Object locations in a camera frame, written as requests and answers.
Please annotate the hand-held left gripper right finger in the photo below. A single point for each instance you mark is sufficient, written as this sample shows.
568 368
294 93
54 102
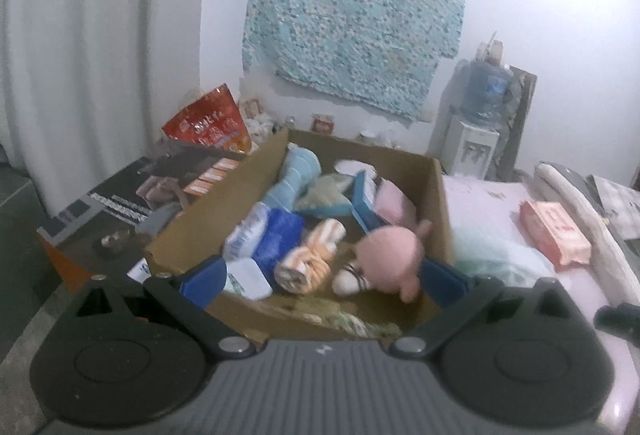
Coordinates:
442 280

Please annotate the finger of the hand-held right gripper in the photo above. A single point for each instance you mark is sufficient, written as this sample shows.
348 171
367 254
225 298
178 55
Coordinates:
620 320

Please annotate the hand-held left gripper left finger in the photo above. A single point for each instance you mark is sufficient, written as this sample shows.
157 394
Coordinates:
205 277

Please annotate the pink plush toy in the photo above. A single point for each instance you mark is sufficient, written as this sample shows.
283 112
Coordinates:
387 255

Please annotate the brown cardboard box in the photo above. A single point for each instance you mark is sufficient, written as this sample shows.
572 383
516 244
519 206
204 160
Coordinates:
215 210

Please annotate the blue tissue pack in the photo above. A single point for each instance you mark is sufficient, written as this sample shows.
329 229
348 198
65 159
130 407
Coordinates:
277 237

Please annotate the pink foam sponge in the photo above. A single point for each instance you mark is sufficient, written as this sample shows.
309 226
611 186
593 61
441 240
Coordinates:
395 207

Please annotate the green crochet scrunchie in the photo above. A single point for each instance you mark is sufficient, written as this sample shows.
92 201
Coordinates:
350 322

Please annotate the orange striped tiger plush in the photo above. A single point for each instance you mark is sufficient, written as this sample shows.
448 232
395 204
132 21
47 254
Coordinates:
310 260

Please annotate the blue and white carton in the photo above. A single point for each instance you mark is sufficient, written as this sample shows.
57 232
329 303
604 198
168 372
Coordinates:
362 195

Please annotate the light blue plush toy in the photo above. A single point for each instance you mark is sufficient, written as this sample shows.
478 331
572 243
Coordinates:
295 175

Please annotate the white round container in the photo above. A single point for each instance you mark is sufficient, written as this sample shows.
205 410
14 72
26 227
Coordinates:
352 166

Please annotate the white green-print packet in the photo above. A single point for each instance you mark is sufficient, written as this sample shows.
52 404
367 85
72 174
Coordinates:
247 280

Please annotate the pale translucent plastic bag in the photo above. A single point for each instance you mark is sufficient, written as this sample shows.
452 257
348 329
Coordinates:
495 257

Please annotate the white fuzzy blanket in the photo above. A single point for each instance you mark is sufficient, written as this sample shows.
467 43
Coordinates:
600 235

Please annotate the checkered printed cloth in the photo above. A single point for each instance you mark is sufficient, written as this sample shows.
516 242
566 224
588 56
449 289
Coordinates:
622 210

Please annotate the red and white wipes pack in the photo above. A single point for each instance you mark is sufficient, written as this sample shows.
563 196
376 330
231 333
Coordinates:
552 230

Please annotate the dark printed carton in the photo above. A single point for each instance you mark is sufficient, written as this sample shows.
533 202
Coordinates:
115 200

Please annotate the white water dispenser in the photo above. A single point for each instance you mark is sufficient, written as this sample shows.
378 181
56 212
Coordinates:
470 150

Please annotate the pale green cloth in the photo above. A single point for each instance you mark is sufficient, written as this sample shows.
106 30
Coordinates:
325 195

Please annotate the grey blanket yellow prints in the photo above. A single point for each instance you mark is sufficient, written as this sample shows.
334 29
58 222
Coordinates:
580 175

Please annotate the red snack bag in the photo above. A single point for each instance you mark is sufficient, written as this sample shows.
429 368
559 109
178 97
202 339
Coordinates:
210 122

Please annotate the white plastic bag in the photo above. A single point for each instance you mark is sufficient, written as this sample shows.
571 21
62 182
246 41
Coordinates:
257 120

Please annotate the patterned framed board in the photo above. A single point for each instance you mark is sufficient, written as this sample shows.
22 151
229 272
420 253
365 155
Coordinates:
522 125

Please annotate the red can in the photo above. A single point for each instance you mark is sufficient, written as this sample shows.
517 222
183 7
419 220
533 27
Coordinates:
322 124

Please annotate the blue water bottle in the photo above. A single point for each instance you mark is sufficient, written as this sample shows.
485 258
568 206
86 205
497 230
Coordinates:
487 90

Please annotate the small beige container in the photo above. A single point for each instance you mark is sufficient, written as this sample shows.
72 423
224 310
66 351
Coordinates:
490 50

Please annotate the white curtain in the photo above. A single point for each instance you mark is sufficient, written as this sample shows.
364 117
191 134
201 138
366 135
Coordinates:
75 40

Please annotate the teal floral wall cloth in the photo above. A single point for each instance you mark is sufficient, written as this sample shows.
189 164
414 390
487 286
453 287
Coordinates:
350 15

